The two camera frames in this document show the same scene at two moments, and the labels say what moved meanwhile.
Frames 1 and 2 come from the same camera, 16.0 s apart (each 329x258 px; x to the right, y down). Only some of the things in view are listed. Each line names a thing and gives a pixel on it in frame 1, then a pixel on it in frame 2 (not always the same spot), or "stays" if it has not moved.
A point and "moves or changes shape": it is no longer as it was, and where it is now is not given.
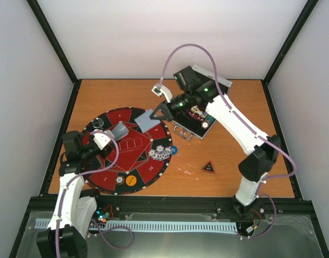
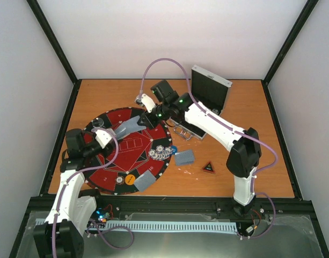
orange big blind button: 131,180 stays
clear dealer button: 97,122 stays
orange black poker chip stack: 119,180 stays
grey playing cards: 145,122 moves or changes shape
